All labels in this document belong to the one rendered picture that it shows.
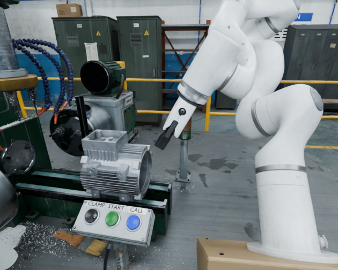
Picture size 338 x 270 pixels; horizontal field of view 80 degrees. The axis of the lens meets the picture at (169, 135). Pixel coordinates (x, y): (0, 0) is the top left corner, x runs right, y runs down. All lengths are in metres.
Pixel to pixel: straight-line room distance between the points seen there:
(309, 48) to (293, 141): 5.28
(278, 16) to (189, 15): 4.92
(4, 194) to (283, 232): 0.70
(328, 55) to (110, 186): 5.76
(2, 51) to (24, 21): 6.36
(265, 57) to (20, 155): 0.98
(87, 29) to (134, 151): 3.62
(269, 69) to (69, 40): 3.89
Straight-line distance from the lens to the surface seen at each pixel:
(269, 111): 0.61
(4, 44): 0.85
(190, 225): 0.84
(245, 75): 0.51
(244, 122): 0.65
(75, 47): 4.27
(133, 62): 3.88
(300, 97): 0.60
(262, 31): 0.89
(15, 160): 1.00
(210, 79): 0.49
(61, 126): 1.09
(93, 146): 0.70
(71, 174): 0.98
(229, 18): 0.63
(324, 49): 5.99
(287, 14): 0.86
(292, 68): 5.73
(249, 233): 0.86
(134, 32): 3.87
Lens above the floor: 1.41
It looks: 23 degrees down
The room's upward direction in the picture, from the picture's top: straight up
